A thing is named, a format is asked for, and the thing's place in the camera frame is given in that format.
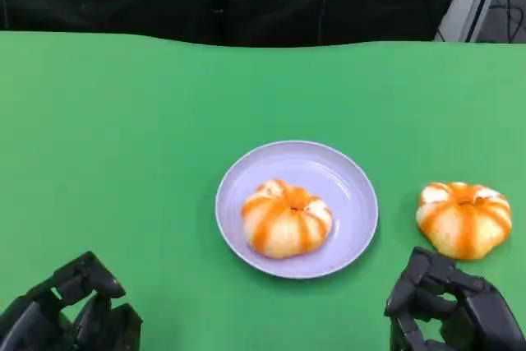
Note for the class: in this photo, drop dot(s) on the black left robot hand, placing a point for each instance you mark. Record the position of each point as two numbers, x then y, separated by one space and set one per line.
74 281

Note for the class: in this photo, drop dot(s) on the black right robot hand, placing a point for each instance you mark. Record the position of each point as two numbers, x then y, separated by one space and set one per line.
481 306

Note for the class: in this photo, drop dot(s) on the orange and white bread roll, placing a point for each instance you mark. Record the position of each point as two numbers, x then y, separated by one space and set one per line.
283 223
464 223

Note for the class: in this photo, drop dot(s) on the lilac plate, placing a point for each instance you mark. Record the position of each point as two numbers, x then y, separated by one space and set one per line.
353 203

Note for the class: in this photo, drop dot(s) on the green table cloth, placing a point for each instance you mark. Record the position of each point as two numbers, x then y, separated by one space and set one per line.
123 121

